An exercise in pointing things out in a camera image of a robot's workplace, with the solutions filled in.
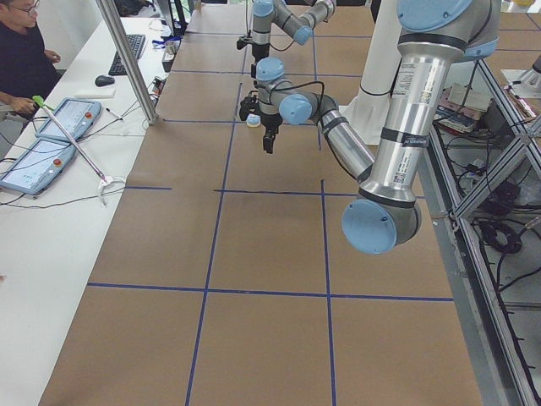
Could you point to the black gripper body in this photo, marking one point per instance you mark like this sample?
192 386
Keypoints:
270 121
259 50

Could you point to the white and blue bell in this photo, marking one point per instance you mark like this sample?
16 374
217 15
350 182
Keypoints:
253 120

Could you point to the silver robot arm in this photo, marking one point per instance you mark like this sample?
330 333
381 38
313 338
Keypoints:
300 28
434 35

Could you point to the black computer mouse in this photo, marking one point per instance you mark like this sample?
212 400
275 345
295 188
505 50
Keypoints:
104 80

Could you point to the brown paper table cover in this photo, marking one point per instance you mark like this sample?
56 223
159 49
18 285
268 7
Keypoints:
225 279

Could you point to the stack of books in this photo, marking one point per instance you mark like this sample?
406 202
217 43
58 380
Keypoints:
461 109

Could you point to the upper teach pendant tablet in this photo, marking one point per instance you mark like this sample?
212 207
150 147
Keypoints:
76 116

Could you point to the teach pendant tablet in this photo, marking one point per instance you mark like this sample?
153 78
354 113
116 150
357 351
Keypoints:
76 116
35 170

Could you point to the seated person in black shirt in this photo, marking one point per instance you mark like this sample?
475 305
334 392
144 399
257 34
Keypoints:
27 67

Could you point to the lower teach pendant tablet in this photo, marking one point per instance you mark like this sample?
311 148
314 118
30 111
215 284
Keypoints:
35 170

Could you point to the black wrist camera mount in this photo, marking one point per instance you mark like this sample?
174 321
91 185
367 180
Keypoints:
248 105

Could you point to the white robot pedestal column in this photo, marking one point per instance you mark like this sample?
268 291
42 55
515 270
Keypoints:
367 111

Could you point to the aluminium frame post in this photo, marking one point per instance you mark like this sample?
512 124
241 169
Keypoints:
114 24

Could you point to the grabber stick with green handle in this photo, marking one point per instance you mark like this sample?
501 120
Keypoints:
105 180

